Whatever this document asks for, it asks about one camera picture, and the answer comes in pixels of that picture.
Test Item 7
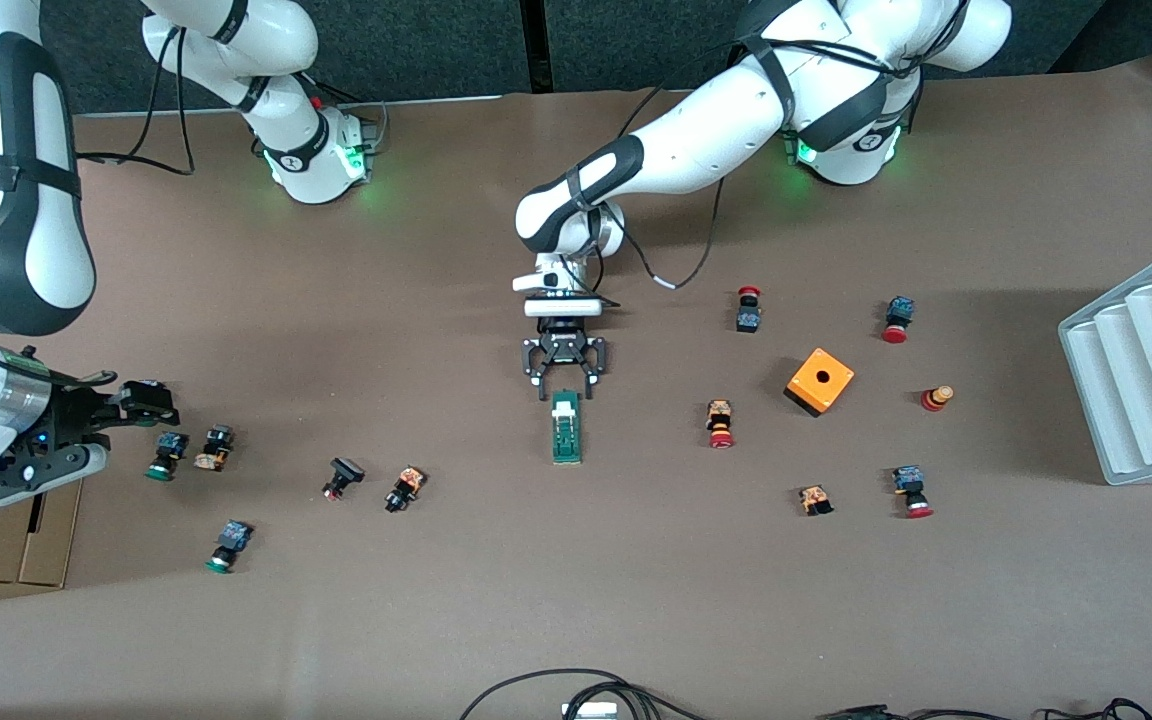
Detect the green load switch white slider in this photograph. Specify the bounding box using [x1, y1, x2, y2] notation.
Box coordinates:
[550, 390, 584, 466]

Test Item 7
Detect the green pushbutton blue block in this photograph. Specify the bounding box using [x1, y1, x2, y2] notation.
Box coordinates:
[144, 431, 190, 483]
[204, 519, 255, 575]

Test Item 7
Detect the black selector orange block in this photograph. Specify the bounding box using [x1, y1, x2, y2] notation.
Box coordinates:
[192, 424, 235, 473]

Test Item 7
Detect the brown cardboard divider box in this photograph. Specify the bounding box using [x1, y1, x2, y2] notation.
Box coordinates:
[0, 478, 85, 588]

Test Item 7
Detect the black pushbutton orange block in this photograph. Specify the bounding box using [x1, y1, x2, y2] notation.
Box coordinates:
[383, 465, 427, 514]

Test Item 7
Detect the black square red pushbutton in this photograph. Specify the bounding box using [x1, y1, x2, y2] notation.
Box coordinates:
[321, 456, 367, 502]

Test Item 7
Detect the red mushroom button silver collar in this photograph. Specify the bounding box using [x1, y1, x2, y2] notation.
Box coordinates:
[891, 464, 935, 520]

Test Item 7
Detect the grey ribbed plastic tray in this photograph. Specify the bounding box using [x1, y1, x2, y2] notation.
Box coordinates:
[1058, 238, 1152, 487]

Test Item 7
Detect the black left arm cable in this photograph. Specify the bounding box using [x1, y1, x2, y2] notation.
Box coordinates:
[576, 30, 937, 293]

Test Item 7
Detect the orange button enclosure box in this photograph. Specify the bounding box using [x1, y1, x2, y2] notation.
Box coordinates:
[783, 347, 856, 418]

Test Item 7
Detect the black partition post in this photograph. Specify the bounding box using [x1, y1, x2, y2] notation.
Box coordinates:
[521, 0, 552, 93]

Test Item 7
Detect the black looped cable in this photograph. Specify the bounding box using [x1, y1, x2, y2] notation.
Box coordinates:
[458, 668, 712, 720]

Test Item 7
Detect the black cable with plug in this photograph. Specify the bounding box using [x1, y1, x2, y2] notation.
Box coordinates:
[816, 704, 1032, 720]

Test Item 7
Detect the black curly cable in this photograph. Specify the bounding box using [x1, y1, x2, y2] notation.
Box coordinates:
[1036, 697, 1152, 720]

